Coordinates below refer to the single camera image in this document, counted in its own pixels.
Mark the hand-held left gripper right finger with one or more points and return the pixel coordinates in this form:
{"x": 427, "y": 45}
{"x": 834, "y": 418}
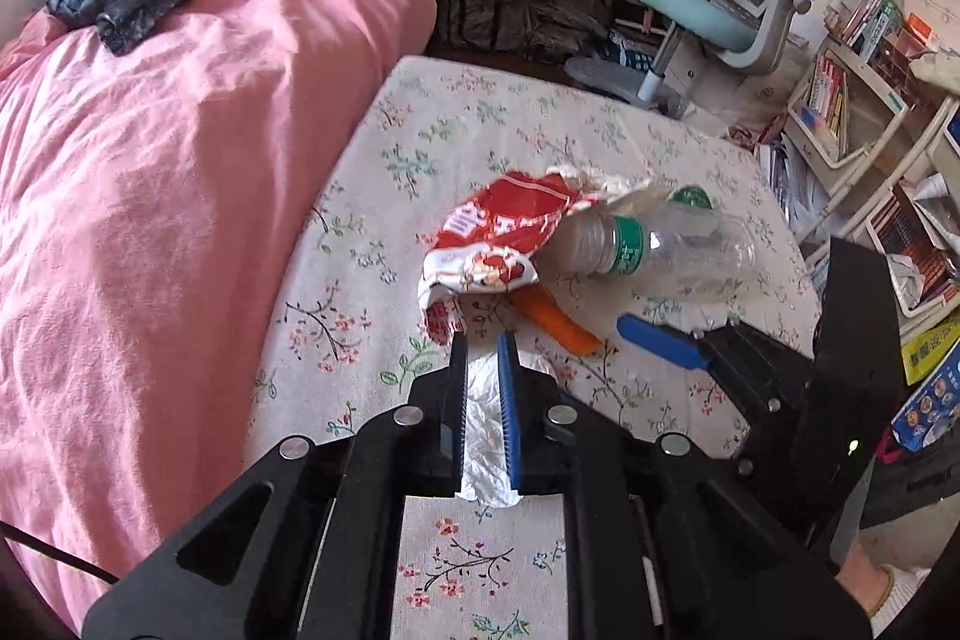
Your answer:
{"x": 508, "y": 415}

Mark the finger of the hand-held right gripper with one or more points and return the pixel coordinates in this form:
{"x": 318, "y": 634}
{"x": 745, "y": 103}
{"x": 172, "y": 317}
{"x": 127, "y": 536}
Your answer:
{"x": 660, "y": 340}

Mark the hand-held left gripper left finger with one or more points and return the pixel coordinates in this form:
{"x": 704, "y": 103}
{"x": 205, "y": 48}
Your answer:
{"x": 456, "y": 430}

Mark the large white tissue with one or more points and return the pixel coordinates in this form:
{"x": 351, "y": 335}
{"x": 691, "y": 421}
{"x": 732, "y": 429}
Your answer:
{"x": 484, "y": 445}

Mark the clear plastic bottle green label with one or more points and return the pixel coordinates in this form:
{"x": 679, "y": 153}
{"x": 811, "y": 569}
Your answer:
{"x": 675, "y": 250}

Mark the green bottle cap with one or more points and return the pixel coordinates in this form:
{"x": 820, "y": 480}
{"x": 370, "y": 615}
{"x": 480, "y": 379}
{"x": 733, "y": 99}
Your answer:
{"x": 691, "y": 197}

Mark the red snack bag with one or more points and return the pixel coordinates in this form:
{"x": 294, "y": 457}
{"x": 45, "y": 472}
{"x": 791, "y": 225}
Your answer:
{"x": 510, "y": 220}

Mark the person's right forearm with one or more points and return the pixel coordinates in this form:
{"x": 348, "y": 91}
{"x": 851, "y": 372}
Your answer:
{"x": 862, "y": 572}

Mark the yellow box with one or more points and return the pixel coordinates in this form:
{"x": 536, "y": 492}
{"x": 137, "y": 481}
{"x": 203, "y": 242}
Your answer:
{"x": 934, "y": 351}

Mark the blue box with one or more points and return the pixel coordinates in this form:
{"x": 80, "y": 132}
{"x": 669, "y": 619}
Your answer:
{"x": 930, "y": 407}

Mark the row of dark books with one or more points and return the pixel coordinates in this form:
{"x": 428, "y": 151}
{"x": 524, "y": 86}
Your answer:
{"x": 930, "y": 265}

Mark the stack of papers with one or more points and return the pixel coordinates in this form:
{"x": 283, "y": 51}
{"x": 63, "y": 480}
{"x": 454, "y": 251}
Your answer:
{"x": 791, "y": 183}

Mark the white tiered book rack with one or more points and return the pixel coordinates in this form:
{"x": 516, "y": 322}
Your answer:
{"x": 870, "y": 108}
{"x": 926, "y": 153}

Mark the row of thin colourful books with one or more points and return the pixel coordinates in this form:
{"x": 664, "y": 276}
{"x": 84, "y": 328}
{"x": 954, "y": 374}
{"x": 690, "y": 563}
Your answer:
{"x": 829, "y": 100}

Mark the floral tablecloth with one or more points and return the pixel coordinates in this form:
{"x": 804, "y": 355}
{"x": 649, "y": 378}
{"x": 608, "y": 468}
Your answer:
{"x": 465, "y": 145}

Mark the stack of upright books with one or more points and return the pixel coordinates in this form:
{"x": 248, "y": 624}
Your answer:
{"x": 870, "y": 10}

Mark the pile of plastic bags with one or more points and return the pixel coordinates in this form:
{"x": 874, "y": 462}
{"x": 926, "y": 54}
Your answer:
{"x": 525, "y": 21}

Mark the pink blanket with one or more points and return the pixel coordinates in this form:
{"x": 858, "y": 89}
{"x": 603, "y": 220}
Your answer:
{"x": 187, "y": 197}

